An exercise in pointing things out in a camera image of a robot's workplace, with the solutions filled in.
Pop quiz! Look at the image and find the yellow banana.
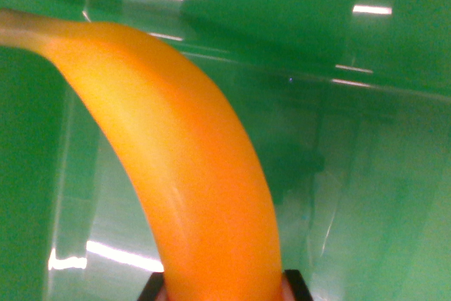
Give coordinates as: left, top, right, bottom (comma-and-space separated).
0, 7, 283, 301

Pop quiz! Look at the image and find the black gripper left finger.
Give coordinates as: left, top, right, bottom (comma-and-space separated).
136, 271, 167, 301

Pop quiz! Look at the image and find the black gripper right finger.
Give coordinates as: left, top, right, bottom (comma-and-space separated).
281, 269, 314, 301

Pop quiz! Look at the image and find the green plastic bin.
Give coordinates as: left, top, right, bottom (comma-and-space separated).
0, 0, 451, 301

